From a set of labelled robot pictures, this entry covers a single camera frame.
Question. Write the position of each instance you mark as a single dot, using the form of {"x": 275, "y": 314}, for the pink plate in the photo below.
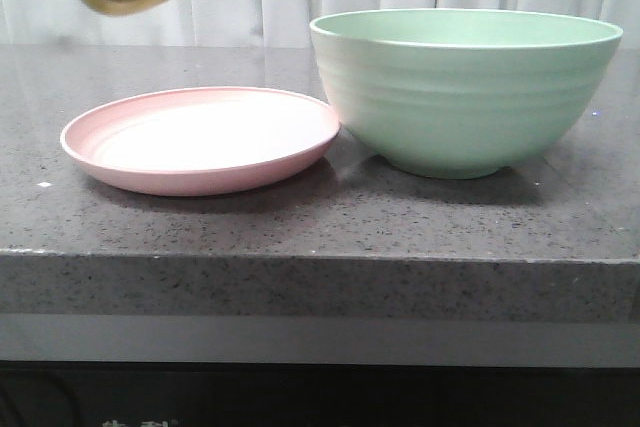
{"x": 201, "y": 141}

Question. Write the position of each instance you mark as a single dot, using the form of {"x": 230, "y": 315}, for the green bowl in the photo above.
{"x": 460, "y": 93}

